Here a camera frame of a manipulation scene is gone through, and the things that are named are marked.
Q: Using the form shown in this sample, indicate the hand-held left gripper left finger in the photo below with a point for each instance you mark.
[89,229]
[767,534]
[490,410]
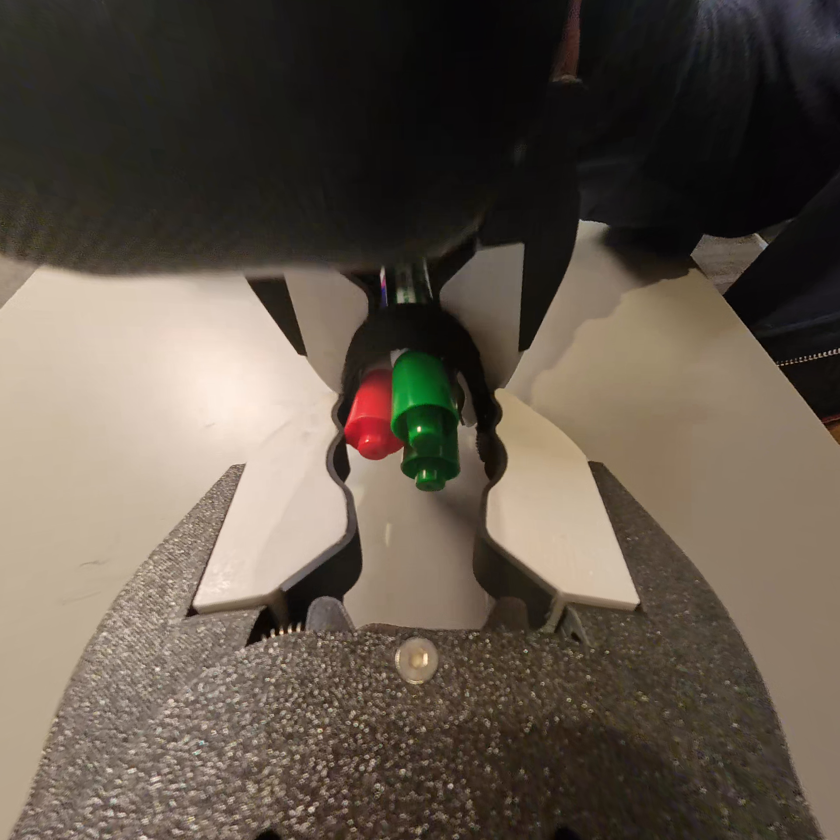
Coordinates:
[269,538]

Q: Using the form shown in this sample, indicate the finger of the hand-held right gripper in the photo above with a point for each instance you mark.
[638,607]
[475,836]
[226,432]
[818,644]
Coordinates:
[488,309]
[328,322]

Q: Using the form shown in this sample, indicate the person's right forearm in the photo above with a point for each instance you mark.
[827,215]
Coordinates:
[709,105]

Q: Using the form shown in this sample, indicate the green dry erase marker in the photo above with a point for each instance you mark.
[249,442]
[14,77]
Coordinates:
[423,394]

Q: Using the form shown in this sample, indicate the red dry erase marker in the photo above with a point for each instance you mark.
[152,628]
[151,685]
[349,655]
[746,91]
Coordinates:
[372,420]

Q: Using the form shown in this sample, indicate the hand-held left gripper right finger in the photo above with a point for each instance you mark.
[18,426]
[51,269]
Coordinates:
[565,532]

